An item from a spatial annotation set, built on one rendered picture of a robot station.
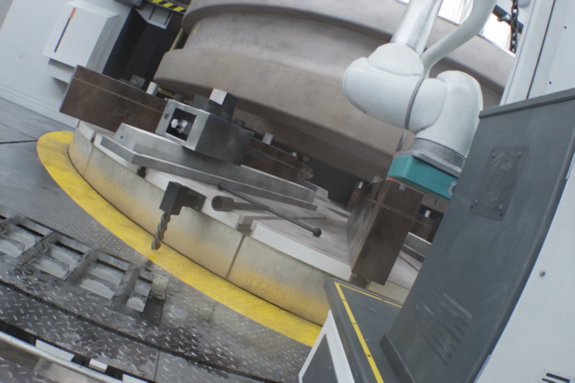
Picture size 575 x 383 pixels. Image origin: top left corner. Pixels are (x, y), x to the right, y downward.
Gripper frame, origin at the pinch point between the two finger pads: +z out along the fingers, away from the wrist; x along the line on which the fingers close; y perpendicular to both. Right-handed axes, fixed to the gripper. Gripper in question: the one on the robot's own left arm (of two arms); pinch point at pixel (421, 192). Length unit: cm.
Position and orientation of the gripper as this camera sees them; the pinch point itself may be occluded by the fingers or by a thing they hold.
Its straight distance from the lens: 143.1
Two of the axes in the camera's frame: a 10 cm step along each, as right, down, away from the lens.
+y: 0.0, -0.7, 10.0
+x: -9.2, -3.9, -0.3
